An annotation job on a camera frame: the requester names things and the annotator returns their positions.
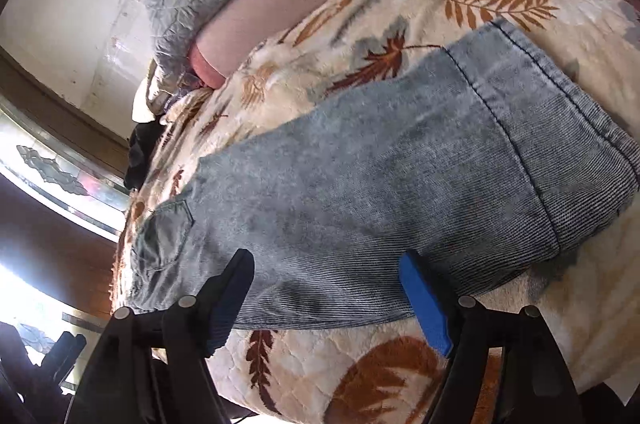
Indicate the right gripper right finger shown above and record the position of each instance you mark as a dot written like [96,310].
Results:
[533,381]

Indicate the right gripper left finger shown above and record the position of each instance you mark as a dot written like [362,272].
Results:
[151,368]

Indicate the blue denim pant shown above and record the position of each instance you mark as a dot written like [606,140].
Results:
[485,158]

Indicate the black cloth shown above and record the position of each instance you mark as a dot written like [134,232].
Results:
[142,143]

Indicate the white pillow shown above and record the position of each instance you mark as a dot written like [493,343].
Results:
[150,99]

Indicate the leaf patterned cream blanket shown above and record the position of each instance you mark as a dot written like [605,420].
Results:
[384,373]

